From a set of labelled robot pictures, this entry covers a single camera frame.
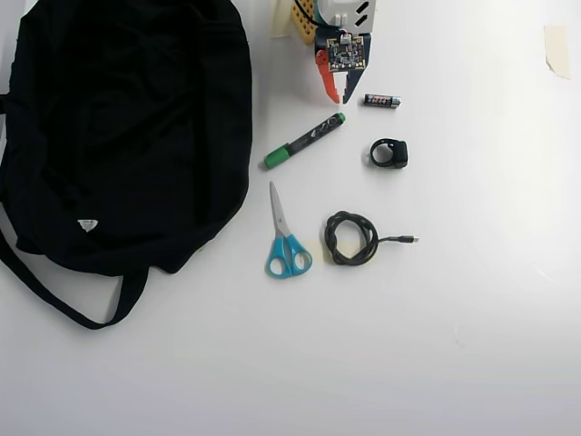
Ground blue-grey gripper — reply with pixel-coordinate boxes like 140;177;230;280
314;26;375;104

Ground green board marker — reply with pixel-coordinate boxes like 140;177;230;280
263;112;348;172

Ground yellow perforated robot base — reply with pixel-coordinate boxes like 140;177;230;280
290;0;319;45

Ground black fabric bag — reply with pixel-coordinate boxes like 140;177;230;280
0;0;254;332

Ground AA battery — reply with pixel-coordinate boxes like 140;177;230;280
363;93;403;110

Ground long beige tape strip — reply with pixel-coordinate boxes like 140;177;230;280
271;0;294;38

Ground short beige tape strip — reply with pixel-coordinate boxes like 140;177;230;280
544;25;571;81

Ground bare camera circuit board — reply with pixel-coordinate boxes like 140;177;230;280
325;36;368;73

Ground dark camera cable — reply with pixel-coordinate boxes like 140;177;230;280
292;0;353;45

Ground black ring clip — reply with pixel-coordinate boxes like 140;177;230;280
367;139;409;171

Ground blue handled scissors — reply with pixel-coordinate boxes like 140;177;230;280
265;181;314;279

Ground coiled black USB cable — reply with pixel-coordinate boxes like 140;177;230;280
324;210;420;268

